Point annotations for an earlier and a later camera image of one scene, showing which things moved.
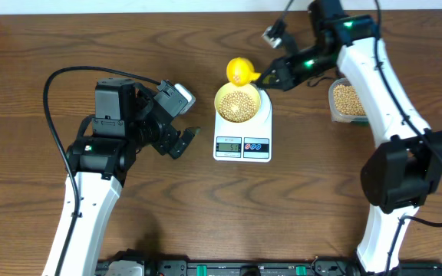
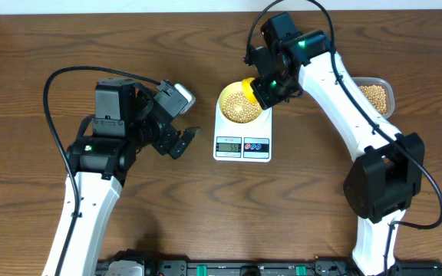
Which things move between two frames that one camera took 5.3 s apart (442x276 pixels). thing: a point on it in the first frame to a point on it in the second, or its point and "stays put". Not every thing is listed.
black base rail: x=163 y=267 stays put
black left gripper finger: x=179 y=149 stays put
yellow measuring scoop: x=241 y=71 to x=248 y=90
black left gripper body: x=146 y=126 stays put
